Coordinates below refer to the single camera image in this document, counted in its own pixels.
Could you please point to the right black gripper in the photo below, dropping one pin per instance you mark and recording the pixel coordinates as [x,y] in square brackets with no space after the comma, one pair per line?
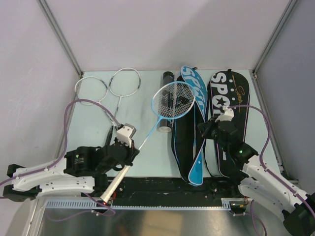
[204,128]

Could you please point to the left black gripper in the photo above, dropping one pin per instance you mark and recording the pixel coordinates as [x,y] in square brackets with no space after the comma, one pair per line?
[132,152]

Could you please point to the blue racket bag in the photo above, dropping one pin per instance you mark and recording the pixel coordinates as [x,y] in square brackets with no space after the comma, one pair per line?
[186,141]

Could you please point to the black shuttlecock tube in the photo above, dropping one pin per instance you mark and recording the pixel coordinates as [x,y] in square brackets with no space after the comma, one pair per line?
[165,125]

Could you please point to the blue racket white grip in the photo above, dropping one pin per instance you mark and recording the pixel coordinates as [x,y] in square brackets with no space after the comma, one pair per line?
[181,99]

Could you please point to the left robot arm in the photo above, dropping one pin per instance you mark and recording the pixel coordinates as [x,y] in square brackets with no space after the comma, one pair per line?
[82,171]

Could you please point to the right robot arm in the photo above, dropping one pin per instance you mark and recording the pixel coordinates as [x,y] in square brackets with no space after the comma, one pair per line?
[292,205]

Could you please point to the white racket black grip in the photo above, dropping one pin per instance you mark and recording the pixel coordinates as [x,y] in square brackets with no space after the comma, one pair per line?
[124,83]

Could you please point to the black racket bag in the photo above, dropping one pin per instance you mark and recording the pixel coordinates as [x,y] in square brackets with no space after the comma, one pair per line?
[228,98]

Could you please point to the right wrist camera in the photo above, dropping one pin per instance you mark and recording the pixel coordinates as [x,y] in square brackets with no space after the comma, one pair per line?
[227,114]

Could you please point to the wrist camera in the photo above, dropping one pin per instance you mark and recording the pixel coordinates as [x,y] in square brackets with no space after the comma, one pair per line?
[125,133]
[227,114]

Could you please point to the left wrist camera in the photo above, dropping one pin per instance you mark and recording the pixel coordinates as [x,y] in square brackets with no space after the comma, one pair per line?
[125,133]

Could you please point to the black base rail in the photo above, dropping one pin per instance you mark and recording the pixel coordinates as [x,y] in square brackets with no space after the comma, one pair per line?
[173,192]

